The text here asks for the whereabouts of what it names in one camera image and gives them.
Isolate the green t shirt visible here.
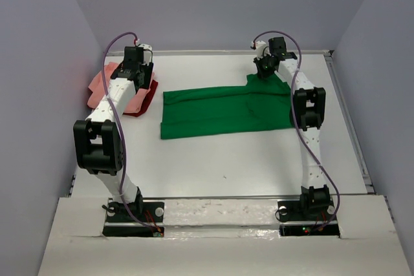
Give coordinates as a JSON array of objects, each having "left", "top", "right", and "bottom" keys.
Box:
[{"left": 160, "top": 74, "right": 292, "bottom": 140}]

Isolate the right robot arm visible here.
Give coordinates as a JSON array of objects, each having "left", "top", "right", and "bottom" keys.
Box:
[{"left": 251, "top": 37, "right": 338, "bottom": 222}]

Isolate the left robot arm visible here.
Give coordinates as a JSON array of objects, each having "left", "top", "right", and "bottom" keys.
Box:
[{"left": 73, "top": 45, "right": 153, "bottom": 222}]

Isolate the dark red folded t shirt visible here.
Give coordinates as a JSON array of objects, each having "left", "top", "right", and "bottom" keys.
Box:
[{"left": 124, "top": 80, "right": 158, "bottom": 118}]

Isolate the pink folded t shirt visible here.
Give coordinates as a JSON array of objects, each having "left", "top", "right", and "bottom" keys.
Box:
[{"left": 87, "top": 73, "right": 155, "bottom": 113}]

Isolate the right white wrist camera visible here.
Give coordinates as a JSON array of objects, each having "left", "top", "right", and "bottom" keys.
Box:
[{"left": 250, "top": 40, "right": 270, "bottom": 59}]

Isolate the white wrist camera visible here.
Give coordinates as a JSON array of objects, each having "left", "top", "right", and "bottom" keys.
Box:
[
  {"left": 135, "top": 39, "right": 153, "bottom": 65},
  {"left": 250, "top": 40, "right": 270, "bottom": 59}
]

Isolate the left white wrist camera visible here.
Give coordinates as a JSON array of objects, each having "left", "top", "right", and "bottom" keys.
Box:
[{"left": 135, "top": 39, "right": 153, "bottom": 65}]

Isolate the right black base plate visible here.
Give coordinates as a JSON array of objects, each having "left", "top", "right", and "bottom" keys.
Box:
[{"left": 275, "top": 200, "right": 340, "bottom": 237}]

